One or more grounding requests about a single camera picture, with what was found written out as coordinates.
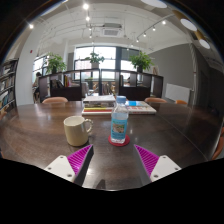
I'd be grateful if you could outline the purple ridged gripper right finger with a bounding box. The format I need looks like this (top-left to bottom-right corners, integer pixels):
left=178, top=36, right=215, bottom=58
left=134, top=145, right=180, bottom=182

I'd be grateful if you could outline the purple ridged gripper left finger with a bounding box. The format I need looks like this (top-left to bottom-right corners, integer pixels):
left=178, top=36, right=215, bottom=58
left=45, top=144, right=94, bottom=186

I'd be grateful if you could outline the clear water bottle blue cap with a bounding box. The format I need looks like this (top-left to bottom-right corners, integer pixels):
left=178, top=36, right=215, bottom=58
left=110, top=96, right=129, bottom=144

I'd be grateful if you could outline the red round coaster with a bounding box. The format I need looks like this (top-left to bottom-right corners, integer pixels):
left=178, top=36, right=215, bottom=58
left=108, top=135, right=130, bottom=147

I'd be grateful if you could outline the cream ceramic mug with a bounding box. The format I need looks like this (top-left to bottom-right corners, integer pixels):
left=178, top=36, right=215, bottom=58
left=64, top=116, right=93, bottom=146

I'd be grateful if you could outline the book with blue cover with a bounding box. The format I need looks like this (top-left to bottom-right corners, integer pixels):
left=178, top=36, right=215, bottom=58
left=125, top=101, right=156, bottom=114

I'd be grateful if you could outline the stack of books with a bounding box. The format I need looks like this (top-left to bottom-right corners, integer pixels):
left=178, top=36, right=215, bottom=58
left=82, top=95, right=115, bottom=115

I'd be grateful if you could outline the orange chair right side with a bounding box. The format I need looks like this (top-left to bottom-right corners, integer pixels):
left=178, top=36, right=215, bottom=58
left=212, top=127, right=224, bottom=160

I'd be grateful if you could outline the orange chair far left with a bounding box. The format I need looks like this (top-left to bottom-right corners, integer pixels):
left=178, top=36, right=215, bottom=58
left=42, top=97, right=68, bottom=104

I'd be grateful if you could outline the orange chair back right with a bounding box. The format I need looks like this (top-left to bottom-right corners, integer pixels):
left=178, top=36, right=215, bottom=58
left=175, top=100, right=188, bottom=105

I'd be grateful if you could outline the white board panel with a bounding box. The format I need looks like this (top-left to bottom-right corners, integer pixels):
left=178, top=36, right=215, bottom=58
left=165, top=84, right=190, bottom=103

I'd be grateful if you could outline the dark open shelf divider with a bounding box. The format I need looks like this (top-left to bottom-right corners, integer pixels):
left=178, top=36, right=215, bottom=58
left=39, top=68, right=163, bottom=101

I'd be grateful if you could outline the seated person in background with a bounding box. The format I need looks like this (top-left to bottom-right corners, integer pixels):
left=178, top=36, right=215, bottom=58
left=32, top=72, right=41, bottom=102

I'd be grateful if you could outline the tall bookshelf with books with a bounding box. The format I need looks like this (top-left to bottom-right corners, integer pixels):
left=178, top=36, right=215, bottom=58
left=0, top=59, right=18, bottom=112

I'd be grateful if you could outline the right potted green plant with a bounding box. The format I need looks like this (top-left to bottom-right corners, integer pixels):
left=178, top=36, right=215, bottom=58
left=129, top=51, right=154, bottom=73

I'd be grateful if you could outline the potted green plant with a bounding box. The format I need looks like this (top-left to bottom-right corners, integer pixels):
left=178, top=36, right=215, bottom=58
left=45, top=52, right=66, bottom=74
left=129, top=51, right=154, bottom=73
left=86, top=52, right=105, bottom=69

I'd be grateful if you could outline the left potted green plant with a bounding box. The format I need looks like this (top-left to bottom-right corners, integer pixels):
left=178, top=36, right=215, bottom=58
left=45, top=52, right=66, bottom=74

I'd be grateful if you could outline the middle potted green plant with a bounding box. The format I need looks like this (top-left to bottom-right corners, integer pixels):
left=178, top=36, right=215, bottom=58
left=86, top=52, right=105, bottom=69

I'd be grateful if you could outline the ceiling air conditioner unit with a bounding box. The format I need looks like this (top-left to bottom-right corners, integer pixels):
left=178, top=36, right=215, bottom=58
left=102, top=23, right=122, bottom=37

